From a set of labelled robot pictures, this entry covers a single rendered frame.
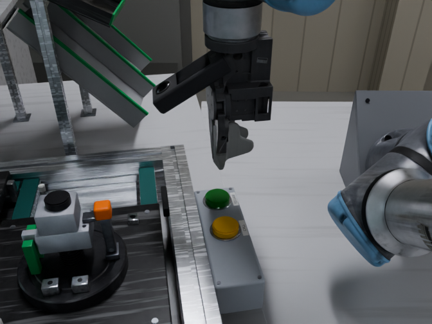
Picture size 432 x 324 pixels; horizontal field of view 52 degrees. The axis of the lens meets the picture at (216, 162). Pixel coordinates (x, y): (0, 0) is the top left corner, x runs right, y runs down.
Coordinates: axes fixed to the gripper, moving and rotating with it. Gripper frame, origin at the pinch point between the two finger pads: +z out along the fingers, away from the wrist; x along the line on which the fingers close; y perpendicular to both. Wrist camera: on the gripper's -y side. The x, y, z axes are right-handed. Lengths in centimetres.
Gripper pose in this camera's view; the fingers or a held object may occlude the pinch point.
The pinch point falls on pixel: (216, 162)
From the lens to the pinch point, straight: 68.6
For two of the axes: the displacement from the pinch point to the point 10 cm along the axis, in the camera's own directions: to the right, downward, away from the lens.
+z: 0.0, 8.2, 5.7
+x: -1.7, -5.6, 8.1
